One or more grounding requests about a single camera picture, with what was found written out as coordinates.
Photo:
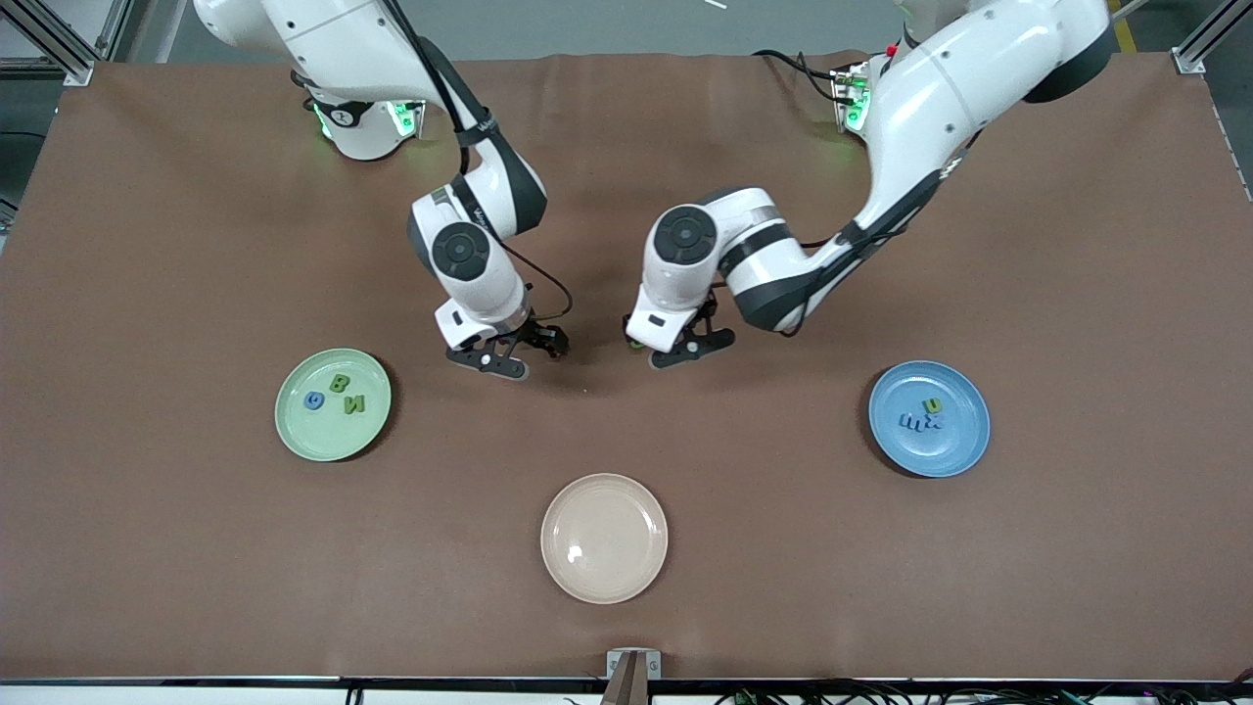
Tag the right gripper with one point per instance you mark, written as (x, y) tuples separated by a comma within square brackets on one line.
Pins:
[(537, 334)]

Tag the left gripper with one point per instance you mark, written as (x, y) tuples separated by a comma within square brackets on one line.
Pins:
[(626, 337)]

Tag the green letter N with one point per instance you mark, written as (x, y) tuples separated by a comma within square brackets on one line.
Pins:
[(354, 402)]

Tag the blue letter m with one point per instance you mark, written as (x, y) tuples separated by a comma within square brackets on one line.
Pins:
[(912, 422)]

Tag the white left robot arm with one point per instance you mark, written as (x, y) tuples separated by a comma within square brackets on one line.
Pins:
[(959, 88)]

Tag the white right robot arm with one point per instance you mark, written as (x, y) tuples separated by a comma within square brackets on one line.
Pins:
[(323, 39)]

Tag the green plate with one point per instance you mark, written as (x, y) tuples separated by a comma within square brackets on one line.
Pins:
[(333, 436)]

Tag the beige plate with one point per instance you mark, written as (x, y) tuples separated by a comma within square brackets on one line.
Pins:
[(604, 539)]

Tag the blue plate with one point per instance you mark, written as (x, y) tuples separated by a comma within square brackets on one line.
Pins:
[(930, 455)]

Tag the brown table cover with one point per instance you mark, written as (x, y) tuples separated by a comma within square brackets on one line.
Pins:
[(196, 548)]

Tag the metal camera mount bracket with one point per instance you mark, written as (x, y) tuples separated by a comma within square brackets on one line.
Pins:
[(617, 666)]

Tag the aluminium frame profile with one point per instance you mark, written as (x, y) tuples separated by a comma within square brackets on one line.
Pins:
[(73, 64), (1189, 61)]

